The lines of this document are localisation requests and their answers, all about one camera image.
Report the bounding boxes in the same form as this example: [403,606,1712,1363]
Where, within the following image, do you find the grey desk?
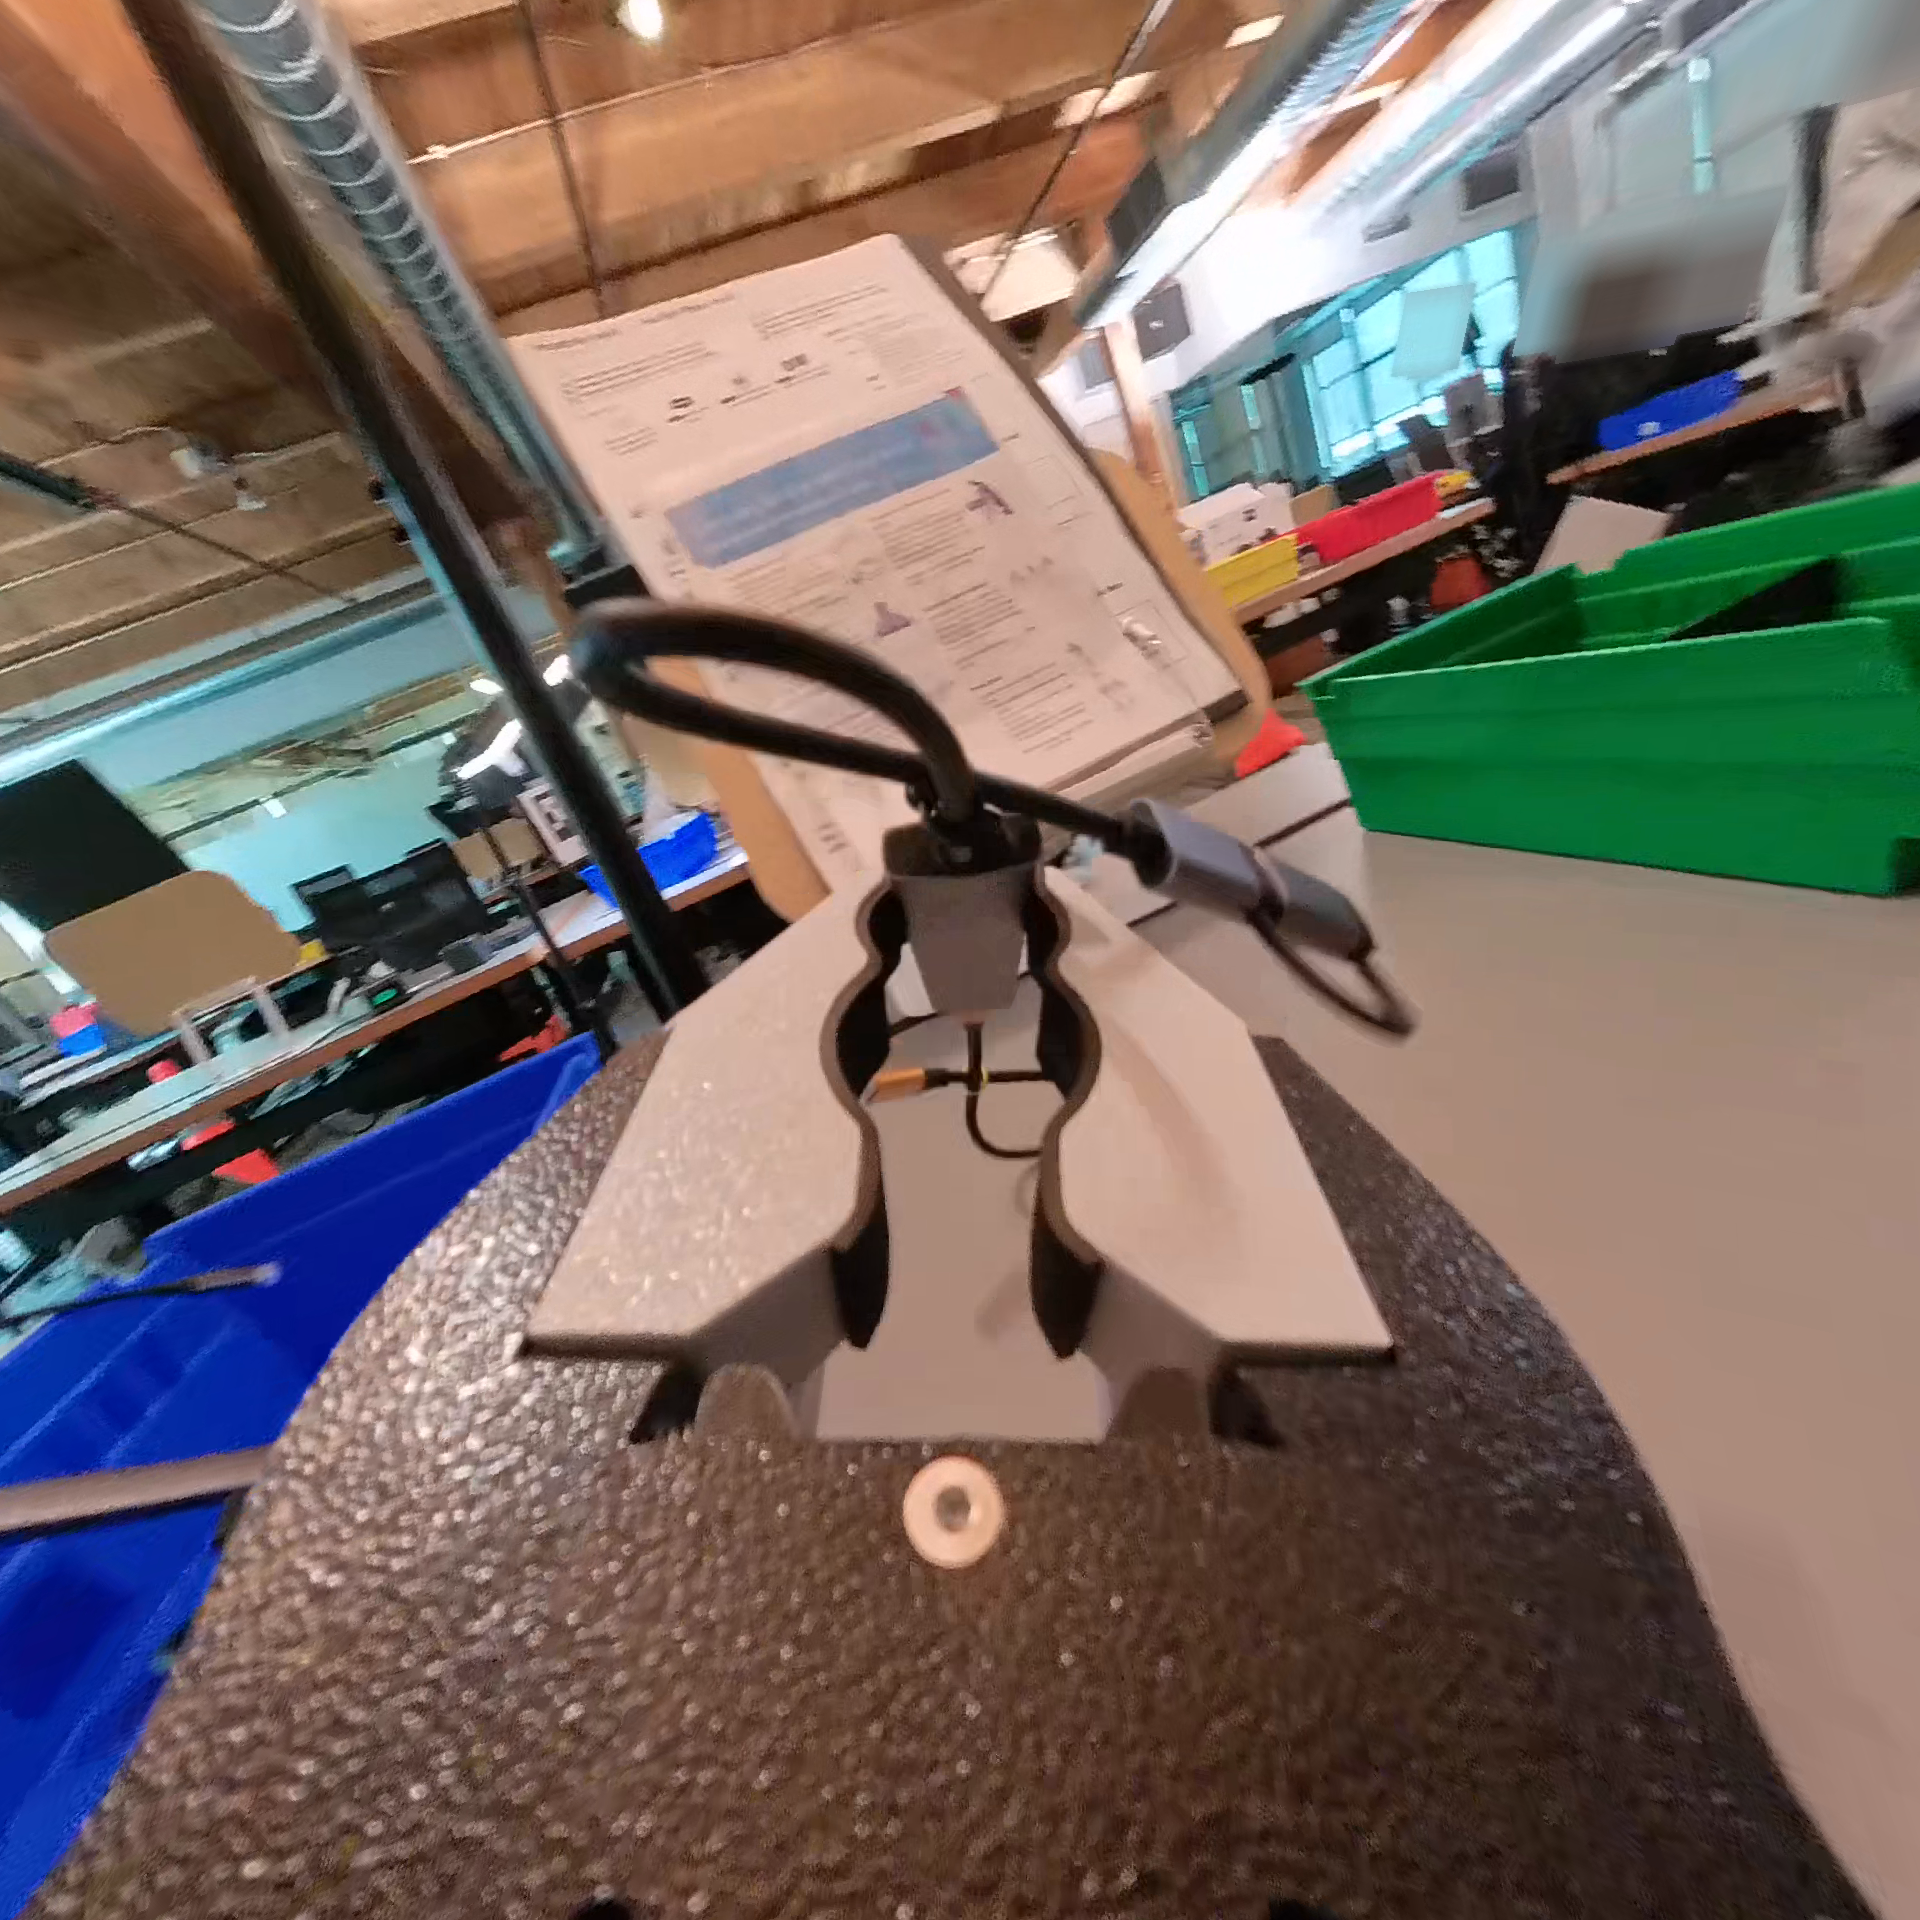
[1035,743,1920,1920]

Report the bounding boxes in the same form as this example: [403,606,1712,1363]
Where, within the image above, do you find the green plastic bin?
[1293,480,1920,902]

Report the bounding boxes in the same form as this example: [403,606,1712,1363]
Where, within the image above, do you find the yellow plastic bin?
[1201,533,1306,606]

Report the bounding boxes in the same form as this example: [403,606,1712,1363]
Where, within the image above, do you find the black bin divider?
[1659,556,1848,638]

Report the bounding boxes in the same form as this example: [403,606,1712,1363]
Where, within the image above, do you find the red plastic bin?
[1290,470,1469,567]

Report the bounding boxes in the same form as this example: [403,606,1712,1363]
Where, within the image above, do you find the grey USB hub with cable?
[568,596,1421,1041]

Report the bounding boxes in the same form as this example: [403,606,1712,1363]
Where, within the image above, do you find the blue plastic bin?
[577,809,724,910]
[1593,368,1747,455]
[0,1025,605,1869]

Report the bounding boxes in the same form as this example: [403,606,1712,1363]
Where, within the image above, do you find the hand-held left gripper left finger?
[520,878,906,1431]

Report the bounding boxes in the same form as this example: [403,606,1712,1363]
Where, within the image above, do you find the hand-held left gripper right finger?
[1026,865,1401,1431]

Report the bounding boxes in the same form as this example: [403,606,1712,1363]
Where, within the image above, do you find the blue banner instruction sheet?
[615,381,1250,902]

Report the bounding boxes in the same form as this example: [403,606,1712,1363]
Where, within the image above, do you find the white instruction sheet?
[504,231,1051,495]

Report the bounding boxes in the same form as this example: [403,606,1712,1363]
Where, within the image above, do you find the wooden board on stand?
[39,871,305,1039]

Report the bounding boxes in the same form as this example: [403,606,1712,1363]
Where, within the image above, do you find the black cable with orange plugs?
[873,1020,1087,1163]

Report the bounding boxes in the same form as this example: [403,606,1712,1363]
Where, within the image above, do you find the silver ventilation duct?
[192,0,609,565]

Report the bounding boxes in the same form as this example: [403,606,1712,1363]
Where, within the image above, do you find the black hanging panel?
[0,757,192,944]

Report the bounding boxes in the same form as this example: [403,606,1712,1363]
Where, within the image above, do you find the black metal stand pole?
[129,0,721,1039]

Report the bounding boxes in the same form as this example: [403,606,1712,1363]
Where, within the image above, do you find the wooden document board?
[660,231,1280,921]

